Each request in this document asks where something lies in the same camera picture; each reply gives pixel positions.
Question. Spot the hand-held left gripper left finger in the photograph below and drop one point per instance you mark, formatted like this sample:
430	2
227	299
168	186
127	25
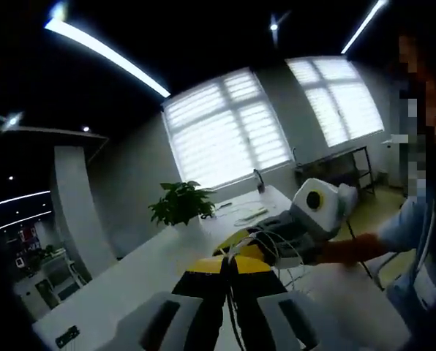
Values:
156	325

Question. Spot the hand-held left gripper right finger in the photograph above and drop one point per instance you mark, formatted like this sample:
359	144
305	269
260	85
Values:
273	321

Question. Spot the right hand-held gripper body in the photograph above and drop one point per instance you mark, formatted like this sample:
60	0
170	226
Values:
331	212

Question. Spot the white desktop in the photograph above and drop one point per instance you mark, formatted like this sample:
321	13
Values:
148	263

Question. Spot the person's right hand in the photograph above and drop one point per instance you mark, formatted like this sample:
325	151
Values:
337	250

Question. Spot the dark slim upright object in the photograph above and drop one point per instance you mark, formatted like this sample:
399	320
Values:
259	183

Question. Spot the person's light blue shirt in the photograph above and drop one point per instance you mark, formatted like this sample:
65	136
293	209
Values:
408	237

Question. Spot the white plant pot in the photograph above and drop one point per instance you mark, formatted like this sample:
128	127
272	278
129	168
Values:
188	230

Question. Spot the black flat desk item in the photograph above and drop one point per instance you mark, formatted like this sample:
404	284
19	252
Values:
67	337

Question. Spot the green potted plant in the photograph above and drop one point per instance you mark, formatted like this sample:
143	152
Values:
181	203

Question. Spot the window with white blinds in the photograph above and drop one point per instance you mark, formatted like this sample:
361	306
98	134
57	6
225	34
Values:
225	131
335	102

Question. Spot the row of white office chairs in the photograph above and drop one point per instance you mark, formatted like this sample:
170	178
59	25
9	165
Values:
57	278

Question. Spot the white square pillar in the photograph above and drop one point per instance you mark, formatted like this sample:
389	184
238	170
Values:
79	204

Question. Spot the long ceiling light strip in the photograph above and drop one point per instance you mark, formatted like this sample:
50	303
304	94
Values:
364	27
108	55

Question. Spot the black metal frame table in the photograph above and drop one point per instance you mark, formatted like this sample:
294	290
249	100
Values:
331	161

